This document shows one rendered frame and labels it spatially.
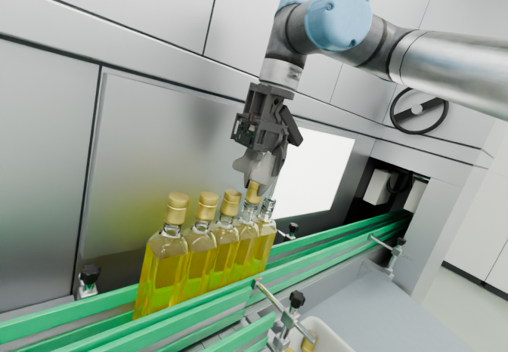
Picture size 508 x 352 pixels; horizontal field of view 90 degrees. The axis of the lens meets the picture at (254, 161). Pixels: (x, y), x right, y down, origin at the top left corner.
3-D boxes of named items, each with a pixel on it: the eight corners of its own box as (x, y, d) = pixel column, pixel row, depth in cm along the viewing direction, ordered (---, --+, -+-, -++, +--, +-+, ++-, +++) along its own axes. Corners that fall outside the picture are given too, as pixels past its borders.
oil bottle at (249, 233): (225, 288, 64) (248, 212, 59) (239, 305, 60) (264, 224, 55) (206, 295, 60) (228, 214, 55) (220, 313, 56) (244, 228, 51)
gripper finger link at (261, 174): (240, 197, 49) (248, 149, 48) (262, 196, 53) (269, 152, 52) (251, 202, 47) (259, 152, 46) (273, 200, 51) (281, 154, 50)
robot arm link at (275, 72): (281, 69, 52) (314, 72, 46) (275, 91, 53) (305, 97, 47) (255, 57, 47) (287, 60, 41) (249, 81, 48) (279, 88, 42)
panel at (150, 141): (324, 208, 112) (351, 134, 104) (330, 212, 109) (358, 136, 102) (79, 251, 49) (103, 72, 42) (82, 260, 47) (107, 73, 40)
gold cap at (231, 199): (230, 207, 53) (235, 188, 52) (240, 215, 51) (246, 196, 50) (215, 208, 51) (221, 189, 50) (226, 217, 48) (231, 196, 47)
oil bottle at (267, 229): (243, 282, 68) (264, 210, 63) (256, 297, 64) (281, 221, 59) (226, 288, 64) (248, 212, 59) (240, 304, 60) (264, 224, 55)
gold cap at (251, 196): (252, 196, 57) (258, 178, 56) (263, 203, 54) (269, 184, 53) (240, 197, 54) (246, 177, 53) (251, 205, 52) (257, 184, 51)
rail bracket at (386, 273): (357, 270, 108) (376, 223, 103) (398, 297, 96) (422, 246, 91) (351, 273, 104) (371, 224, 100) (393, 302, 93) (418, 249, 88)
